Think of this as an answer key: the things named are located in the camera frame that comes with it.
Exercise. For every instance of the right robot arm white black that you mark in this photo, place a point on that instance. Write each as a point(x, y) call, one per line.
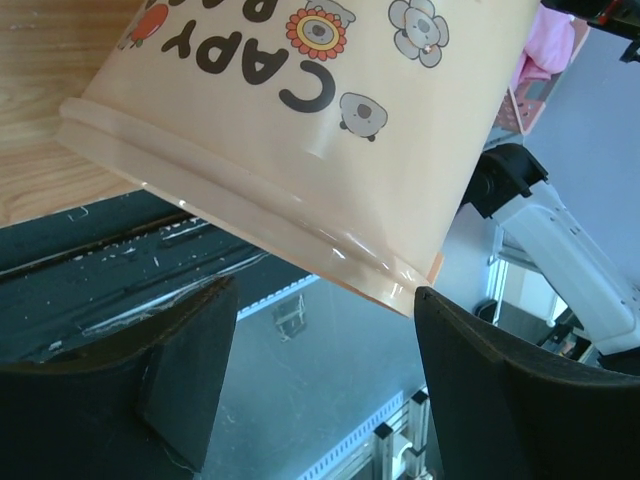
point(511, 187)

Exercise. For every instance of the pink perforated basket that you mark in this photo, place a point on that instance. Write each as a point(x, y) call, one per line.
point(522, 107)

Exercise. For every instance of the white slotted cable duct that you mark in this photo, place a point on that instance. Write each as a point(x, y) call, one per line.
point(315, 392)

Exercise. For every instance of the peach cartoon plastic bucket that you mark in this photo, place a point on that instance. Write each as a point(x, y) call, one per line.
point(337, 135)

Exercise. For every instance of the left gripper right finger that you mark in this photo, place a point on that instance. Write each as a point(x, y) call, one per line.
point(504, 408)

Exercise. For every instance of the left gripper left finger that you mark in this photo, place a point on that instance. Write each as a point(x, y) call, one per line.
point(137, 404)

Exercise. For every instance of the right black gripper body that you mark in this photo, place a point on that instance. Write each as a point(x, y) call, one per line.
point(617, 17)

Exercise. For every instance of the pink towel in basket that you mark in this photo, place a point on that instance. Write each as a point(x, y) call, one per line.
point(548, 49)

